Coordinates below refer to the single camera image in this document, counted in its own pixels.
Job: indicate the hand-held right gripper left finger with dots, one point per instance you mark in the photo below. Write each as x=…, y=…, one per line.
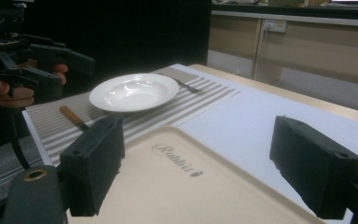
x=90, y=168

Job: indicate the white wall socket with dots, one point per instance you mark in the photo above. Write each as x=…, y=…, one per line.
x=274, y=26

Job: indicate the beige plastic tray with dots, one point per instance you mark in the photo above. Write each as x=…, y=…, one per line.
x=183, y=199

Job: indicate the beige cabinet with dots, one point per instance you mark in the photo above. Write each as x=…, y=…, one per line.
x=317, y=53

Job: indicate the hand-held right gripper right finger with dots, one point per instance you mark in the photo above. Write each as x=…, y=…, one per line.
x=313, y=168

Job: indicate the white deep plate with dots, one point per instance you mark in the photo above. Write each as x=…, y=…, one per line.
x=133, y=92

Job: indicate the grey striped placemat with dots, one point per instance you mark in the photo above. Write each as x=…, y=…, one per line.
x=180, y=107

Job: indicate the metal fork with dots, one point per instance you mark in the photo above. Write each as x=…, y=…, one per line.
x=185, y=84

